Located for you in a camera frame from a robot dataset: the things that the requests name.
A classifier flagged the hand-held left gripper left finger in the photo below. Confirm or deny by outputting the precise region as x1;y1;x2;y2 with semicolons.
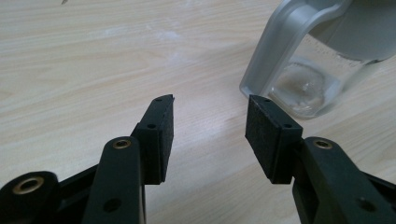
82;93;176;224

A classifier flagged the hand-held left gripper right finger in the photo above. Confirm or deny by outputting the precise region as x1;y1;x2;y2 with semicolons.
245;94;396;224

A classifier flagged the clear jar with grey lid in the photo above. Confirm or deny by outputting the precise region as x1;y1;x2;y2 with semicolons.
238;0;396;120

